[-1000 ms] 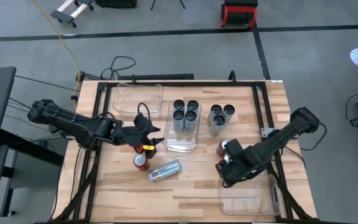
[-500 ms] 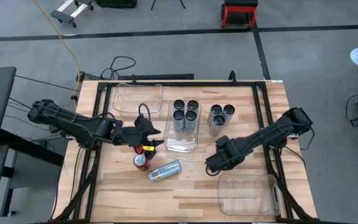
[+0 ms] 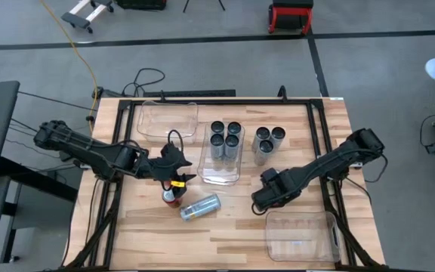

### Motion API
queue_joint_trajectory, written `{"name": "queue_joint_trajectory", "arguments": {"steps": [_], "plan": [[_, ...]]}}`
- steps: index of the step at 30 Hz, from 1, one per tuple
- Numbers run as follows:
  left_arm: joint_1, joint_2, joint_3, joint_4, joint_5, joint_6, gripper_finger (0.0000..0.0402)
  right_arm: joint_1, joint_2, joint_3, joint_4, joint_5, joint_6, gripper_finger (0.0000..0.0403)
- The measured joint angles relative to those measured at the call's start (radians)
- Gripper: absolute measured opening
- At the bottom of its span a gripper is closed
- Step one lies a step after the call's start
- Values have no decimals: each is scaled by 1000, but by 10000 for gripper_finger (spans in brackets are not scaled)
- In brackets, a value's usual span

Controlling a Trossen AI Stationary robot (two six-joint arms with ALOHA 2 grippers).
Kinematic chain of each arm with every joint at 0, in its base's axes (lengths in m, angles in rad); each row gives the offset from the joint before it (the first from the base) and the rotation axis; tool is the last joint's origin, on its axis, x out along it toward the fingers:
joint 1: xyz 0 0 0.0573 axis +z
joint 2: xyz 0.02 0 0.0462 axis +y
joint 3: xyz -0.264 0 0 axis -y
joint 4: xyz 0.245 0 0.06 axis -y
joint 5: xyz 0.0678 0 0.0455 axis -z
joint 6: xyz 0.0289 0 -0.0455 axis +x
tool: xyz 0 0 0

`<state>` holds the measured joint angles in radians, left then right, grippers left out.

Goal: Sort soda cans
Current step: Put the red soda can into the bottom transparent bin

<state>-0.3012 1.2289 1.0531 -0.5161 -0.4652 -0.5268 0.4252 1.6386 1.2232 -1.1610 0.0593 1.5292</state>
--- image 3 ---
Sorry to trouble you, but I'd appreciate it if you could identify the black looped floor cable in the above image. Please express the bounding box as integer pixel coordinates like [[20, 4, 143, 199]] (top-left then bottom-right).
[[121, 67, 166, 97]]

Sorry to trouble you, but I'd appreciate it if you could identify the wooden wheeled dolly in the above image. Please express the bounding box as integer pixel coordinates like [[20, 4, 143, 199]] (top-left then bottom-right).
[[60, 0, 115, 34]]

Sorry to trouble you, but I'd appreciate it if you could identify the black aluminium table frame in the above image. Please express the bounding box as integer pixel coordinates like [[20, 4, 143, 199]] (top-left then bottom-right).
[[66, 97, 387, 272]]

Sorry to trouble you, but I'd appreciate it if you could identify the red and black stool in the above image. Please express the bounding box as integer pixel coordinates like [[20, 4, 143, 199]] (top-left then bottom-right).
[[267, 0, 314, 36]]

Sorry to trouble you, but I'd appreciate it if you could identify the black tripod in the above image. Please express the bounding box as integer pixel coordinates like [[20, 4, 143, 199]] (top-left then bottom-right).
[[182, 0, 227, 14]]

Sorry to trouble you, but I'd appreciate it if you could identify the clear plastic bin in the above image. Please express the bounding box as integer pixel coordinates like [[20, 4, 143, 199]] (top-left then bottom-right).
[[196, 122, 246, 187], [137, 100, 199, 144], [264, 210, 341, 263]]

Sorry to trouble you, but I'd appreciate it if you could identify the thin black cable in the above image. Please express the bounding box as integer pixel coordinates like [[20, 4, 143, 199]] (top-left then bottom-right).
[[17, 90, 98, 113]]

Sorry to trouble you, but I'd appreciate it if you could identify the yellow floor cable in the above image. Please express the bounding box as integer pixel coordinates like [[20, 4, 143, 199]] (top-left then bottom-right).
[[39, 0, 100, 134]]

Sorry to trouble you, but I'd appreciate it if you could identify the red Coca-Cola can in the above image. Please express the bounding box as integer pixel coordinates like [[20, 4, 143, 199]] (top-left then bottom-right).
[[162, 188, 184, 209]]

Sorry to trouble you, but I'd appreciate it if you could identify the Celsius Tropical Vibe can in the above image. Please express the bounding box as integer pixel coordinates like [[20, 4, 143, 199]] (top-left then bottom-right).
[[269, 125, 287, 149], [251, 127, 272, 154], [254, 141, 274, 168], [180, 193, 222, 223]]

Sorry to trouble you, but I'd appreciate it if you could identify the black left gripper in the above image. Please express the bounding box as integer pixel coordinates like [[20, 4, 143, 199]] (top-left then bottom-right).
[[147, 142, 198, 189]]

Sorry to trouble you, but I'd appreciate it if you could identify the black power strip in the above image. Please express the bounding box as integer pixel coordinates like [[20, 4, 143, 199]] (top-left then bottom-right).
[[143, 89, 237, 98]]

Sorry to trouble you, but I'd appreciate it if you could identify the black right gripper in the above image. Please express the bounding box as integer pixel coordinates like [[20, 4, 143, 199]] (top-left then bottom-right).
[[250, 167, 304, 215]]

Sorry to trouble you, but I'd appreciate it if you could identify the black case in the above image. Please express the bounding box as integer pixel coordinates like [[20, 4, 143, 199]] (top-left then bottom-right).
[[116, 0, 168, 11]]

